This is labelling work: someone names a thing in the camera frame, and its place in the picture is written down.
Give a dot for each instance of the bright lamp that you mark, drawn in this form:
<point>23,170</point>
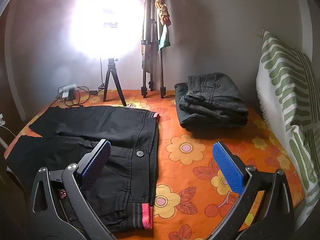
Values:
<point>110,25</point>

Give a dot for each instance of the black pants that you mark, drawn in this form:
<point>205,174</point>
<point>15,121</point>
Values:
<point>100,125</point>

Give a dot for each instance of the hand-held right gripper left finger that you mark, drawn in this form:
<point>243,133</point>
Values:
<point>98,165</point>

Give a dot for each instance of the white power strip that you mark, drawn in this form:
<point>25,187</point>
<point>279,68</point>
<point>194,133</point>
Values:
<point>67,87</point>

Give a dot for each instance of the black power adapter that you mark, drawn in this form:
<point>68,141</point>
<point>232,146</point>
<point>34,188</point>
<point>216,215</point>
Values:
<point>71,95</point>

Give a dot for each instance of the orange floral bedsheet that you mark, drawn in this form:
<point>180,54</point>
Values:
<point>195,175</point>

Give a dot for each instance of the tall metal tripod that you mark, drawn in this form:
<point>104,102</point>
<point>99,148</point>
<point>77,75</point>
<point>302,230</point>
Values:
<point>151,30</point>

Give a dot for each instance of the dark grey folded pants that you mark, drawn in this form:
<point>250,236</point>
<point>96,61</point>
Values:
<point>200,120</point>

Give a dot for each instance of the grey checked folded pants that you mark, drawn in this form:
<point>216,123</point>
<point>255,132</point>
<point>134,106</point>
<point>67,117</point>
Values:
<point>220,90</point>

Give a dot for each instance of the light green cloth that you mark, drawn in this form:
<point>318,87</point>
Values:
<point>165,38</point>

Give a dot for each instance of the white power adapter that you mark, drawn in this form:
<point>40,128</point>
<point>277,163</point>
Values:
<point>65,94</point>

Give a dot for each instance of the orange brown cloth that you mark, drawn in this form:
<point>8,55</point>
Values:
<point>162,10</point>

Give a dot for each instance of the small black tripod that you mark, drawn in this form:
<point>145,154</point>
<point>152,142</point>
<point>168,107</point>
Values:
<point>111,66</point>

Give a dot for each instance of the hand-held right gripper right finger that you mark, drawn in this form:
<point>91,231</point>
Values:
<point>227,170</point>

